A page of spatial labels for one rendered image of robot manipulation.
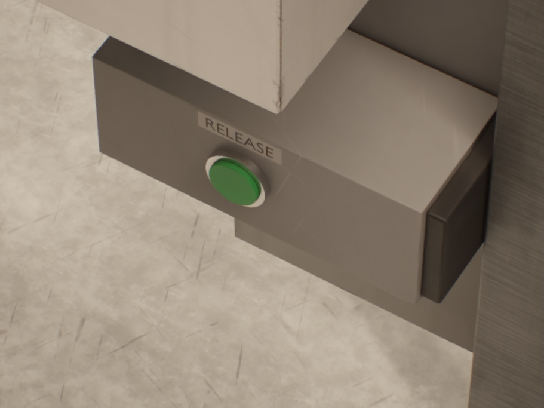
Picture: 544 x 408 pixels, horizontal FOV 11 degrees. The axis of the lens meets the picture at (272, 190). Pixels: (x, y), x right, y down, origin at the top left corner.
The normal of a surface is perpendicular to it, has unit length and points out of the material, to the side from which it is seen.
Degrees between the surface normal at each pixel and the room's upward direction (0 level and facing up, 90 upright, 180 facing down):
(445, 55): 90
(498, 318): 90
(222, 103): 0
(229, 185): 90
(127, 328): 0
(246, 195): 90
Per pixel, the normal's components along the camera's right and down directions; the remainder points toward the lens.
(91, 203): 0.00, -0.61
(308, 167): -0.52, 0.68
